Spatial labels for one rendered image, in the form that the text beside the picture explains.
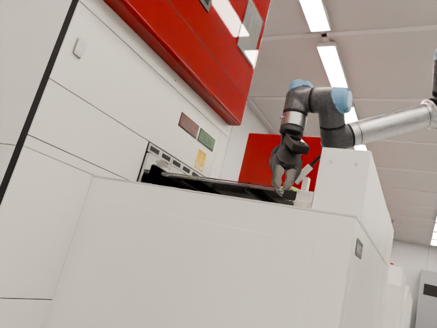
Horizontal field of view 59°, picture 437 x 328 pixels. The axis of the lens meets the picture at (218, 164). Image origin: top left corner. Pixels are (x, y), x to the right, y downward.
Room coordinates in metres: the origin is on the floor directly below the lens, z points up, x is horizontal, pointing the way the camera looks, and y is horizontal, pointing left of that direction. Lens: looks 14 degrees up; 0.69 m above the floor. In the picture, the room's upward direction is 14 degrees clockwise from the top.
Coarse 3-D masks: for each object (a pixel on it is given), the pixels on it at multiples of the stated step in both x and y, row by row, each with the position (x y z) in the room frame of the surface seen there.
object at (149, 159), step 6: (144, 156) 1.09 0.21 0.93; (150, 156) 1.10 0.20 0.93; (144, 162) 1.09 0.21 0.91; (150, 162) 1.10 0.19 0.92; (156, 162) 1.12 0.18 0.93; (162, 162) 1.15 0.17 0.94; (144, 168) 1.09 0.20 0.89; (162, 168) 1.15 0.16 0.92; (168, 168) 1.18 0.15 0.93; (174, 168) 1.21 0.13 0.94; (144, 174) 1.09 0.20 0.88; (138, 180) 1.09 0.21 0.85; (144, 180) 1.10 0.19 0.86; (150, 180) 1.12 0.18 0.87
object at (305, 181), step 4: (308, 164) 1.32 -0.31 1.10; (304, 168) 1.33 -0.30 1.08; (308, 168) 1.33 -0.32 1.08; (304, 172) 1.33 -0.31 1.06; (308, 172) 1.34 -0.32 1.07; (300, 176) 1.34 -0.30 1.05; (304, 176) 1.35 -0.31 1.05; (296, 180) 1.34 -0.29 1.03; (300, 180) 1.35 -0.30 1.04; (304, 180) 1.33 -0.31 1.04; (308, 180) 1.33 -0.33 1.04; (304, 184) 1.33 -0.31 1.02; (308, 184) 1.33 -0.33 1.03; (304, 188) 1.33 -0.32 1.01; (308, 188) 1.34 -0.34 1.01
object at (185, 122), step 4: (184, 116) 1.20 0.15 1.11; (184, 120) 1.21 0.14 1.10; (188, 120) 1.23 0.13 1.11; (180, 124) 1.19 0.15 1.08; (184, 124) 1.21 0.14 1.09; (188, 124) 1.23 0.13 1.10; (192, 124) 1.25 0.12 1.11; (188, 128) 1.24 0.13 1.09; (192, 128) 1.26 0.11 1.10; (196, 128) 1.28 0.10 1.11; (192, 132) 1.26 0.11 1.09; (196, 132) 1.28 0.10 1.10
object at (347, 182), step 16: (320, 160) 0.74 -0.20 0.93; (336, 160) 0.72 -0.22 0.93; (352, 160) 0.71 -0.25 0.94; (368, 160) 0.69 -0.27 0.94; (320, 176) 0.73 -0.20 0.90; (336, 176) 0.72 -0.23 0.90; (352, 176) 0.70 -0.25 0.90; (368, 176) 0.70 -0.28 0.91; (320, 192) 0.73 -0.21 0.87; (336, 192) 0.72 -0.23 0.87; (352, 192) 0.70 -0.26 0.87; (368, 192) 0.73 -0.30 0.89; (320, 208) 0.73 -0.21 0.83; (336, 208) 0.71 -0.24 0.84; (352, 208) 0.70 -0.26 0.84; (368, 208) 0.76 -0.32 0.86; (384, 208) 1.05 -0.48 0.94; (368, 224) 0.79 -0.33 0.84; (384, 224) 1.10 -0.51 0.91
